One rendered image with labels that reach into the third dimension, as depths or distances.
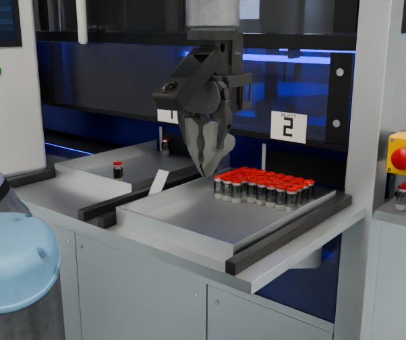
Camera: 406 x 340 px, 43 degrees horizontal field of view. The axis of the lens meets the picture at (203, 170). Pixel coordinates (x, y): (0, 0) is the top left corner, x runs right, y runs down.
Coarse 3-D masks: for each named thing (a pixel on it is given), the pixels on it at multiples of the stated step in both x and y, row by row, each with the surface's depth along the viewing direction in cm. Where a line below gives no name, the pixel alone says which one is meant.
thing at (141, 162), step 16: (144, 144) 143; (80, 160) 127; (96, 160) 131; (112, 160) 135; (128, 160) 138; (144, 160) 138; (160, 160) 138; (176, 160) 138; (192, 160) 138; (224, 160) 130; (64, 176) 120; (80, 176) 116; (96, 176) 113; (112, 176) 123; (128, 176) 123; (144, 176) 123; (176, 176) 117; (112, 192) 110; (128, 192) 107
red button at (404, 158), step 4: (400, 148) 93; (404, 148) 93; (396, 152) 93; (400, 152) 92; (404, 152) 92; (392, 156) 94; (396, 156) 93; (400, 156) 92; (404, 156) 92; (392, 160) 94; (396, 160) 93; (400, 160) 93; (404, 160) 92; (396, 164) 93; (400, 164) 93; (404, 164) 92; (396, 168) 94; (400, 168) 93; (404, 168) 93
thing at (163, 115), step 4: (160, 112) 133; (164, 112) 132; (168, 112) 131; (176, 112) 129; (160, 116) 133; (164, 116) 132; (168, 116) 131; (176, 116) 129; (160, 120) 133; (164, 120) 132; (168, 120) 131; (172, 120) 130; (176, 120) 130
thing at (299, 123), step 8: (272, 112) 111; (280, 112) 110; (272, 120) 112; (280, 120) 111; (296, 120) 108; (304, 120) 107; (272, 128) 112; (280, 128) 111; (288, 128) 110; (296, 128) 109; (304, 128) 107; (272, 136) 113; (280, 136) 111; (288, 136) 110; (296, 136) 109; (304, 136) 108
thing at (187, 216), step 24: (168, 192) 102; (192, 192) 108; (120, 216) 92; (144, 216) 88; (168, 216) 97; (192, 216) 97; (216, 216) 97; (240, 216) 97; (264, 216) 97; (288, 216) 89; (168, 240) 86; (192, 240) 82; (216, 240) 79; (240, 240) 78
